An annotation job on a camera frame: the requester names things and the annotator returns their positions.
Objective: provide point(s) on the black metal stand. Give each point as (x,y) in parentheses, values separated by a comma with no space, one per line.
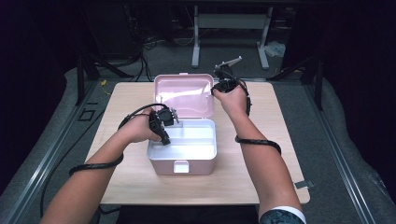
(318,84)
(80,81)

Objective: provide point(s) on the clear plastic bag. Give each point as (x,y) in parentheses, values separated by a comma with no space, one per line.
(275,49)

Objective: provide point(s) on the grey metal table clip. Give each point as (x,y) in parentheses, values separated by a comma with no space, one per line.
(303,184)

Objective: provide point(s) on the white inner tray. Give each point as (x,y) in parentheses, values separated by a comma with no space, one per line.
(193,149)

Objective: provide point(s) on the yellow tag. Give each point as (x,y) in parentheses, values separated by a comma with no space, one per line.
(103,83)

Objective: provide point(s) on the person's right hand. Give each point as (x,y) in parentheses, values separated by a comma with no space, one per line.
(235,102)

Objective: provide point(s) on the aluminium floor rail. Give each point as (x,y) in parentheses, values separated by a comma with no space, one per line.
(339,155)
(37,174)

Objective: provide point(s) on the person's left hand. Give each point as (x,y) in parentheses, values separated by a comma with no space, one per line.
(137,129)

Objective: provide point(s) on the person's patterned sleeve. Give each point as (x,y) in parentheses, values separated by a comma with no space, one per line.
(281,217)

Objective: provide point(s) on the pink storage box with lid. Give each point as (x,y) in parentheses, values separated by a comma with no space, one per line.
(183,91)

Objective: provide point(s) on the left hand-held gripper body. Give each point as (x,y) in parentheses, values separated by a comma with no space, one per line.
(165,116)

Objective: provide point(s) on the white desk frame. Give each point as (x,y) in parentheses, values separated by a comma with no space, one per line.
(230,21)

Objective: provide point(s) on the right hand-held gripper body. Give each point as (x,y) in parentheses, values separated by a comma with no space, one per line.
(226,82)

